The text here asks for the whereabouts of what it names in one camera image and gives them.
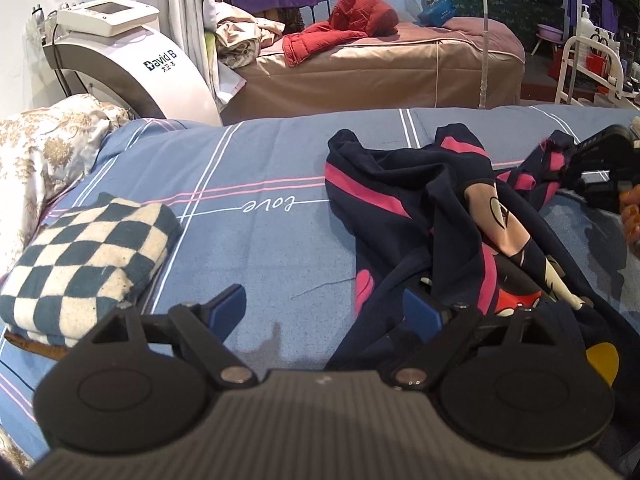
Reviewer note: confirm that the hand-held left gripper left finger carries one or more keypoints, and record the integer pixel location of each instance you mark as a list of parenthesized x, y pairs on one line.
[(227, 306)]

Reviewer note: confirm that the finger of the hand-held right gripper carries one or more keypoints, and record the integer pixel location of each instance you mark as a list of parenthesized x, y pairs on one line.
[(570, 160)]

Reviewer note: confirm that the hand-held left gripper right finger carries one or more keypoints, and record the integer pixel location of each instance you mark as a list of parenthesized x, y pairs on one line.
[(421, 311)]

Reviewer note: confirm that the navy cartoon print sweatshirt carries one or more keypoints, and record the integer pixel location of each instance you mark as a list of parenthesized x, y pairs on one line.
[(430, 220)]

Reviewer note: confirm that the person's right hand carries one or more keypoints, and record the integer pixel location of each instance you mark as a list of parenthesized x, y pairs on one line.
[(632, 220)]

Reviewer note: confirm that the blue striped bed sheet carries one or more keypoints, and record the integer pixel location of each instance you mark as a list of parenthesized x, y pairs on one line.
[(250, 255)]

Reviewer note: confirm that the white metal cart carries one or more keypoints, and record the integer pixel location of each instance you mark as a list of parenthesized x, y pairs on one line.
[(590, 70)]

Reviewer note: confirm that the pink plastic basin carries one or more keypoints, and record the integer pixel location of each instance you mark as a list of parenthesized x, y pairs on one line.
[(552, 32)]

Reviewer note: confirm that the white pump bottle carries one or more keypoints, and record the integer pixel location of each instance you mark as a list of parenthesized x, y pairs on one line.
[(586, 22)]

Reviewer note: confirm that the checkered folded blanket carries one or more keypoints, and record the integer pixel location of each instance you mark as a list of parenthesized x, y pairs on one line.
[(85, 270)]

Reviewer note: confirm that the clear acrylic pole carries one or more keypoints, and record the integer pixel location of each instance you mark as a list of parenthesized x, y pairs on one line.
[(484, 35)]

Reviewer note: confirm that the green patterned cloth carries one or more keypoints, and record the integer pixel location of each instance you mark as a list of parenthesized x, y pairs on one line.
[(505, 10)]

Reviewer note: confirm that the blue bag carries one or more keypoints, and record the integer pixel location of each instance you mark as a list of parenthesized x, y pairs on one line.
[(436, 10)]

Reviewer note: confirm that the brown covered massage bed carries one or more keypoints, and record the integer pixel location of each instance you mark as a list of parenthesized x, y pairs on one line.
[(380, 75)]

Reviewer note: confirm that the floral beige pillow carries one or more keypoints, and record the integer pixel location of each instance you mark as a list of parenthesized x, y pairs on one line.
[(40, 160)]

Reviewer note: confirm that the red jacket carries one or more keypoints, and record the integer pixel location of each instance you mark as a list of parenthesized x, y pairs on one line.
[(360, 17)]

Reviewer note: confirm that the white beauty machine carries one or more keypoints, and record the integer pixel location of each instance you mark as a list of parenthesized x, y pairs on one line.
[(125, 60)]

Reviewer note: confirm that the beige crumpled cloth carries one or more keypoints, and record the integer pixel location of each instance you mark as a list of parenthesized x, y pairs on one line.
[(240, 35)]

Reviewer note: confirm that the white hanging curtain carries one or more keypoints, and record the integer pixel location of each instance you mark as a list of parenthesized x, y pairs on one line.
[(187, 15)]

